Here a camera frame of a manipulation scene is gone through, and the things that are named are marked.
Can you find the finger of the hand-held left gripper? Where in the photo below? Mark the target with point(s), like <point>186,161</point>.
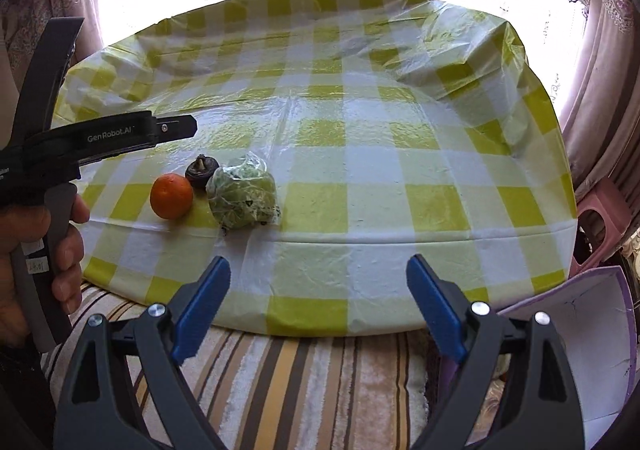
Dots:
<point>175,126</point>

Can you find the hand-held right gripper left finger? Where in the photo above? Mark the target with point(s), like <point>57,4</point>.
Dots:
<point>202,310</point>

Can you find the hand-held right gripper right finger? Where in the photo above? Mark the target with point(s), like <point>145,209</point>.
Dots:
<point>434,300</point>

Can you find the dark mangosteen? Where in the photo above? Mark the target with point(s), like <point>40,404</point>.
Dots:
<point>200,174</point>

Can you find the orange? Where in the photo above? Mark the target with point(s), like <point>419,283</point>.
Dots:
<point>171,196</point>

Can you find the small green fruit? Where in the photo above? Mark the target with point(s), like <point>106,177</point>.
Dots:
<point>242,195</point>

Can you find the person's left hand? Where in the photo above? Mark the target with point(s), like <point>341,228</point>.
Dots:
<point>25,275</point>

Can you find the striped towel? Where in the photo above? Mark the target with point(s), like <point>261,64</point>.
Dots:
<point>300,390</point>

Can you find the purple and white box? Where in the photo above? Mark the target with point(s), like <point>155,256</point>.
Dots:
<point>575,345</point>

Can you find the yellow checked plastic tablecloth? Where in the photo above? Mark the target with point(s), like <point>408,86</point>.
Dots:
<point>350,155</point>

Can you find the pink plastic stool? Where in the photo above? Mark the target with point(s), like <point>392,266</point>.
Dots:
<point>600,215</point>

